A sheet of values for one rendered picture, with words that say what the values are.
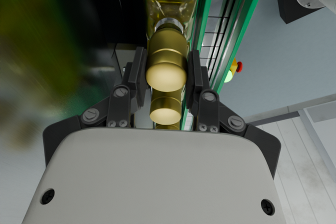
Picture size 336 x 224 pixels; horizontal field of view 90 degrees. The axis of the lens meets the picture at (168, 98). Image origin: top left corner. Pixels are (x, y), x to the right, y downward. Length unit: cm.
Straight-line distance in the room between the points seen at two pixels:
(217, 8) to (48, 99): 35
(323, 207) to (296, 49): 207
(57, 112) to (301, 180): 273
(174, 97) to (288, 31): 78
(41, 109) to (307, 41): 97
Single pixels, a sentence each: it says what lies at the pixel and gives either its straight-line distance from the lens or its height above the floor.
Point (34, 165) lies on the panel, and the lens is 21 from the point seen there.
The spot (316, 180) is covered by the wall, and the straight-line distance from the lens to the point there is 280.
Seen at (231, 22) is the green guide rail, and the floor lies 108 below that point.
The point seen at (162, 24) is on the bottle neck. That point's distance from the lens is 17.
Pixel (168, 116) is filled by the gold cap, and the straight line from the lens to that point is 18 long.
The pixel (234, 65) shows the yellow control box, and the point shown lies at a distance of 60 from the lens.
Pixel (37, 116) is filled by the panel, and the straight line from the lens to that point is 20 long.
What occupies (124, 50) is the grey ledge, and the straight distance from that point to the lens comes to 48.
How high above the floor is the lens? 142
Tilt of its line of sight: 38 degrees down
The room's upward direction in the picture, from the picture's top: 177 degrees counter-clockwise
